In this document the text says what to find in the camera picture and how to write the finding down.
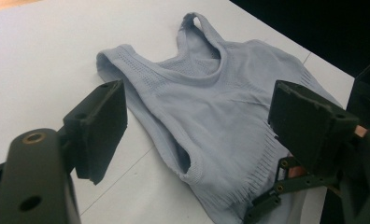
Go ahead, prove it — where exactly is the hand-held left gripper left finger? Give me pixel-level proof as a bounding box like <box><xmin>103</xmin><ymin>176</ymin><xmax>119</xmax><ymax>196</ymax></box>
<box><xmin>63</xmin><ymin>78</ymin><xmax>129</xmax><ymax>186</ymax></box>

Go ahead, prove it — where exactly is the white foam board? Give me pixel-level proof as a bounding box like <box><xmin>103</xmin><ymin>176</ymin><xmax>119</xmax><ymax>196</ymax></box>
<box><xmin>0</xmin><ymin>0</ymin><xmax>355</xmax><ymax>224</ymax></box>

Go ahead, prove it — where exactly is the light blue tank top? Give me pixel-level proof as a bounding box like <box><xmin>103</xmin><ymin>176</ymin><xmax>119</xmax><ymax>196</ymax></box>
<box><xmin>95</xmin><ymin>11</ymin><xmax>343</xmax><ymax>224</ymax></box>

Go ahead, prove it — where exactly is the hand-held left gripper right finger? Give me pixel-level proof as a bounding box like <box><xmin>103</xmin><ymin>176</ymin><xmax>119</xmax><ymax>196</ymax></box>
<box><xmin>267</xmin><ymin>79</ymin><xmax>360</xmax><ymax>178</ymax></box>

